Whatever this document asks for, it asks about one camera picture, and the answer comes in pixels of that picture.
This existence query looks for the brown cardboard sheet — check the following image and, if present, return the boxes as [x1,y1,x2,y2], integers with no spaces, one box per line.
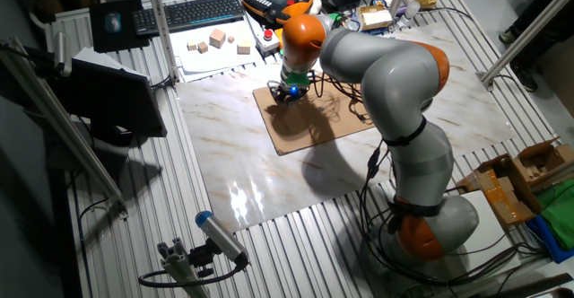
[252,80,376,156]

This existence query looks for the black velcro strap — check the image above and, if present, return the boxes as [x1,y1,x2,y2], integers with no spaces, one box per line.
[387,197,445,234]
[383,116,428,148]

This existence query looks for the white marble pattern sheet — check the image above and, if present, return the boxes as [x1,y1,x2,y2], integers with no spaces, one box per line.
[176,22,517,234]

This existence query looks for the dark computer mouse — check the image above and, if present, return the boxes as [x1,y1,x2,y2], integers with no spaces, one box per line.
[104,12,123,34]

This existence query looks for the large wooden cube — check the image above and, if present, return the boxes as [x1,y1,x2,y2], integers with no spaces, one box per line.
[208,27,227,49]

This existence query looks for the short aluminium profile mount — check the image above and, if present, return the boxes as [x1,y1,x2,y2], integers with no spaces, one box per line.
[156,237,212,298]

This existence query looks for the silver depth camera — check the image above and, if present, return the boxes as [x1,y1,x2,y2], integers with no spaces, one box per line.
[53,31,73,77]

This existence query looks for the silver camera blue cap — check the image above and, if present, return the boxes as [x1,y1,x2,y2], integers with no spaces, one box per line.
[195,210,250,267]

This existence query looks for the green cloth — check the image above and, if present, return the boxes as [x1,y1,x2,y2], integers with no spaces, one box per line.
[535,179,574,252]

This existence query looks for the slanted aluminium frame beam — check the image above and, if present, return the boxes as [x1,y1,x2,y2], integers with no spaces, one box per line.
[0,37,129,221]

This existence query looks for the black cable blue light plug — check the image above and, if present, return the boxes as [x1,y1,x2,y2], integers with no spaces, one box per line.
[358,140,404,281]

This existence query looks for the black camera cable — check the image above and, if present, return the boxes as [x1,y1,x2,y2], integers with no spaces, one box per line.
[137,261,248,289]

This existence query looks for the blue cloth bag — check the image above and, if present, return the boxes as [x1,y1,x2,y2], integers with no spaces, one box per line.
[526,215,574,264]

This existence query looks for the printed white paper sheets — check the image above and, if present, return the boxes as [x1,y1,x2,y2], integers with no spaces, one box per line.
[169,19,261,83]

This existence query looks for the person dark trouser legs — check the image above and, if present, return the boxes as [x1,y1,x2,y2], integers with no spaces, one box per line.
[498,0,574,93]

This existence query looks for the cardboard box wood pieces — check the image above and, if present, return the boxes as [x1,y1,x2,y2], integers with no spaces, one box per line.
[510,136,574,189]

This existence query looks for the black mouse pad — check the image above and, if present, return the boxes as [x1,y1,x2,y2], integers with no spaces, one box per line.
[88,0,152,55]

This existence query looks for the open brown cardboard box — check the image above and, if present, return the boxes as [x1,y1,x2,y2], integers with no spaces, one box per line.
[457,153,546,227]

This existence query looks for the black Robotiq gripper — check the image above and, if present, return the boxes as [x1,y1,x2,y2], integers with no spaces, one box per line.
[271,83,309,108]

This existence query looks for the black monitor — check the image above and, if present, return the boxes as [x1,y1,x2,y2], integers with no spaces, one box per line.
[47,57,168,138]

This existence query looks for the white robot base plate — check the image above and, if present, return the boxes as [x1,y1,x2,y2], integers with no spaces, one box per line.
[452,189,521,263]

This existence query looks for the white box red mushroom button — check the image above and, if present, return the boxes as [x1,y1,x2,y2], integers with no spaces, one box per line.
[255,28,282,55]

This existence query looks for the white plastic bottle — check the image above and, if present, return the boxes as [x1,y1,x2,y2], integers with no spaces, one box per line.
[398,0,422,28]

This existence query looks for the black computer keyboard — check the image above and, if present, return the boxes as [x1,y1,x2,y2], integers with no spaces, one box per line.
[131,0,246,37]

